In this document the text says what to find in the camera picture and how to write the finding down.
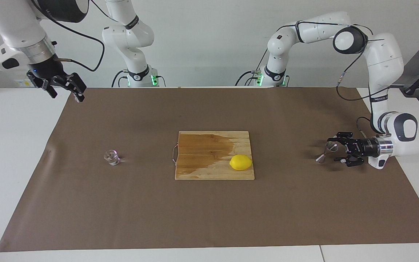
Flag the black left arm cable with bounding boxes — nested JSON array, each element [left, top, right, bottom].
[[336, 25, 401, 139]]

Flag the small clear glass cup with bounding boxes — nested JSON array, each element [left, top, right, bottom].
[[103, 149, 121, 166]]

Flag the wooden cutting board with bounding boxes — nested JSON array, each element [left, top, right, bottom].
[[171, 131, 255, 181]]

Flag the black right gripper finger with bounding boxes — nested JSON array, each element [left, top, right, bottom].
[[53, 72, 87, 103], [27, 71, 58, 99]]

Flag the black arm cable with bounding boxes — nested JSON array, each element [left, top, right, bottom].
[[31, 0, 105, 72], [336, 25, 401, 139]]

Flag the steel double jigger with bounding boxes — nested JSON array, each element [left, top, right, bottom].
[[316, 142, 339, 163]]

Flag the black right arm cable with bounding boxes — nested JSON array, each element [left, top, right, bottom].
[[31, 0, 105, 72]]

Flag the black base cables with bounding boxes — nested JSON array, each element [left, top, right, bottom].
[[235, 49, 269, 87], [111, 69, 129, 88]]

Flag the brown paper table mat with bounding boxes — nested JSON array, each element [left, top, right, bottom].
[[0, 87, 419, 252]]

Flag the black left base cables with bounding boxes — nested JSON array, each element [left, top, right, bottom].
[[235, 49, 269, 87]]

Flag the black right base cables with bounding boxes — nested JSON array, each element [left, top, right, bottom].
[[111, 69, 129, 88]]

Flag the yellow lemon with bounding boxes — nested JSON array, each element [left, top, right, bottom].
[[229, 154, 253, 171]]

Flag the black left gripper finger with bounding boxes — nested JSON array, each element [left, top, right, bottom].
[[334, 154, 364, 167], [327, 132, 354, 145]]

